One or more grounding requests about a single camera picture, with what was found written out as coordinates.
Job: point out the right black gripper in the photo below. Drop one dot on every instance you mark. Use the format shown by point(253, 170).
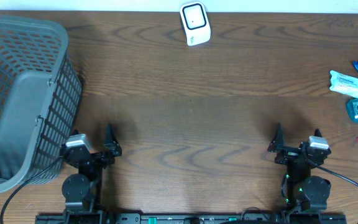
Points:
point(289, 154)

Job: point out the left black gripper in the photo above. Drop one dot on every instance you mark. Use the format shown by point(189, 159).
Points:
point(113, 146)

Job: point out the mint green wipes pack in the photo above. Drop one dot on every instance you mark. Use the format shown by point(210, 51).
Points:
point(344, 84)

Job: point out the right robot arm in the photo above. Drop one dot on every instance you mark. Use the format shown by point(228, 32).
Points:
point(306, 194)

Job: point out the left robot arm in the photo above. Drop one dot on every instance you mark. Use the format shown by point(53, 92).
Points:
point(82, 191)

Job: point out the white barcode scanner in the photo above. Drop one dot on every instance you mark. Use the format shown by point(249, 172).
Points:
point(195, 23)

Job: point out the grey plastic mesh basket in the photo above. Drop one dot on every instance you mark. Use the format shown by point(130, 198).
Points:
point(39, 98)

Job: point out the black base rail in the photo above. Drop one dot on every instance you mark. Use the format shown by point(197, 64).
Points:
point(135, 218)

